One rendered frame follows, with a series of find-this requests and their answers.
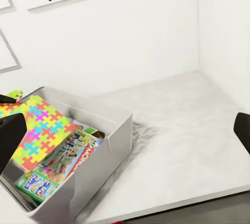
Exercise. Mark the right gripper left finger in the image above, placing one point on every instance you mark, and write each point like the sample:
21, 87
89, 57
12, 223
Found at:
12, 130

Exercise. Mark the jigsaw puzzle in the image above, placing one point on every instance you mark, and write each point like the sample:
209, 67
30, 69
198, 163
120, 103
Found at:
46, 129

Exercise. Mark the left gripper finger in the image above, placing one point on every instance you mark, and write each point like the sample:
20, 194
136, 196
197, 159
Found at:
6, 99

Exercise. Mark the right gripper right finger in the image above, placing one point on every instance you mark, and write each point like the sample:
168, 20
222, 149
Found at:
242, 129

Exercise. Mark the desk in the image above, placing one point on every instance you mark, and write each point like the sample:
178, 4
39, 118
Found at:
186, 166

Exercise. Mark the toy box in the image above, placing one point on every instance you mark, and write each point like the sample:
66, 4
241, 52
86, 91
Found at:
63, 205

